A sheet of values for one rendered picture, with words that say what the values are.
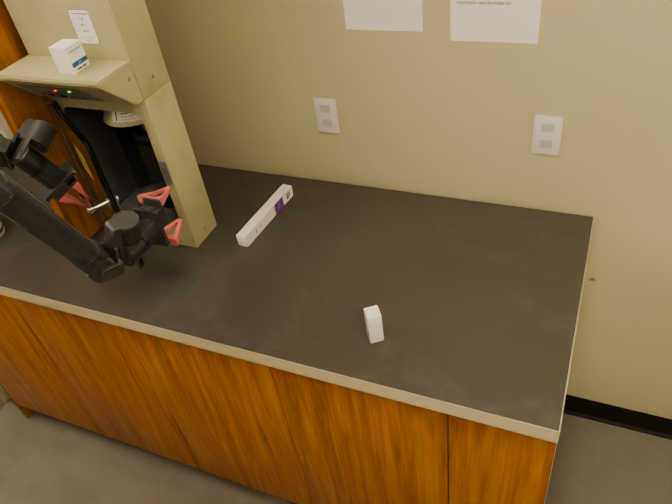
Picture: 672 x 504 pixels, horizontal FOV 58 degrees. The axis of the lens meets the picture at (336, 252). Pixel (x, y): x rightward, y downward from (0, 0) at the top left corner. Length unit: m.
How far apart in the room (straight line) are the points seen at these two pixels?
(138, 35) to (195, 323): 0.70
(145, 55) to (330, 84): 0.53
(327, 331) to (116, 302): 0.60
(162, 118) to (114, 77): 0.19
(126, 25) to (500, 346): 1.11
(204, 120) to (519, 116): 1.02
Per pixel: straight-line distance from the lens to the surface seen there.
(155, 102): 1.60
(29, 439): 2.87
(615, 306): 2.05
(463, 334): 1.43
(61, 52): 1.53
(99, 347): 1.97
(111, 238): 1.37
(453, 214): 1.76
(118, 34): 1.51
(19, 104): 1.80
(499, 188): 1.81
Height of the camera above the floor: 2.02
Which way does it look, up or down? 40 degrees down
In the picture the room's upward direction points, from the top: 9 degrees counter-clockwise
